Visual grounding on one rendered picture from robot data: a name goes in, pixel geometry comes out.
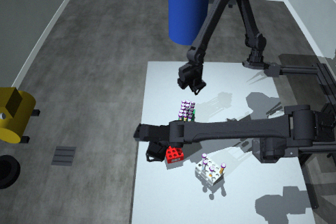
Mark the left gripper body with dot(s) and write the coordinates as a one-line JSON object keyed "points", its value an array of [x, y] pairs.
{"points": [[160, 155]]}

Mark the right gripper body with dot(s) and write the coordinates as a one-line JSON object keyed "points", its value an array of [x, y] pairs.
{"points": [[202, 84]]}

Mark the orange tube with purple cap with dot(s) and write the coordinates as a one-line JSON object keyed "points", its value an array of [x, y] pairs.
{"points": [[223, 165]]}

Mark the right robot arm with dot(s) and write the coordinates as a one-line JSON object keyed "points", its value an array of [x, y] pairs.
{"points": [[196, 52]]}

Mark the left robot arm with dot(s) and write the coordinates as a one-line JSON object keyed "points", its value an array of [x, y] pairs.
{"points": [[275, 130]]}

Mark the red tube rack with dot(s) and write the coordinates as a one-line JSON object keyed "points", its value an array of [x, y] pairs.
{"points": [[171, 155]]}

